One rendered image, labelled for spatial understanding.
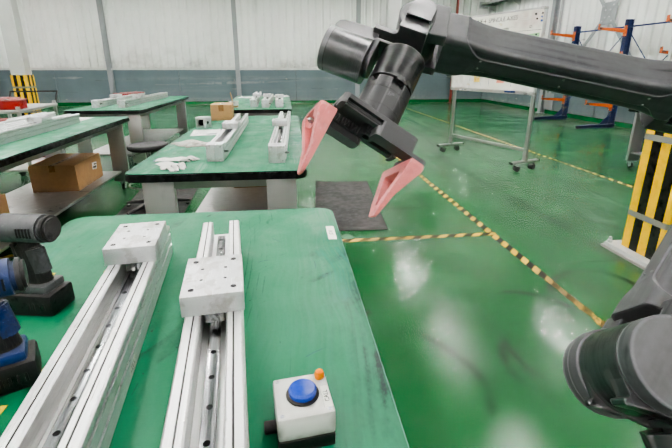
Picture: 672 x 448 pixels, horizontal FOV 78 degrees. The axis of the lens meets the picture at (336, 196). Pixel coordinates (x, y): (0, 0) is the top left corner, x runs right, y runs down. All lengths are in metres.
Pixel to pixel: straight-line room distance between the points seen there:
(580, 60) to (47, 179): 4.23
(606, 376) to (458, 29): 0.41
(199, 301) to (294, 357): 0.20
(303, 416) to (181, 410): 0.16
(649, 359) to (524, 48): 0.37
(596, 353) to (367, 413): 0.38
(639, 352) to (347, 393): 0.46
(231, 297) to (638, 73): 0.69
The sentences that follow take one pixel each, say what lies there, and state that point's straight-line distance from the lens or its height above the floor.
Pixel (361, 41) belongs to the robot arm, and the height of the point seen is 1.32.
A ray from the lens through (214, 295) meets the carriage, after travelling 0.79.
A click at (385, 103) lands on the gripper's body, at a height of 1.25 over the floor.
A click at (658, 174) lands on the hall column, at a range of 3.44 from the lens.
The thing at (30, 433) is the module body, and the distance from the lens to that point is 0.71.
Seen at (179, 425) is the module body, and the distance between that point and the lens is 0.62.
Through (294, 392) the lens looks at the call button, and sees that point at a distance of 0.65.
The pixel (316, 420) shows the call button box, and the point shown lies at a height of 0.83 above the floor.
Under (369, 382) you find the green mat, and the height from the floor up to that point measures 0.78.
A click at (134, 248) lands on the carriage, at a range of 1.04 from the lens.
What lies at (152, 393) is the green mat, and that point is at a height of 0.78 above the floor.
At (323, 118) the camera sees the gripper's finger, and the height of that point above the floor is 1.24.
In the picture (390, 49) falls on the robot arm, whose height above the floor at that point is 1.31.
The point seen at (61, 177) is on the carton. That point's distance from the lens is 4.40.
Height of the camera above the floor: 1.29
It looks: 17 degrees down
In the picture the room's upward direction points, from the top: straight up
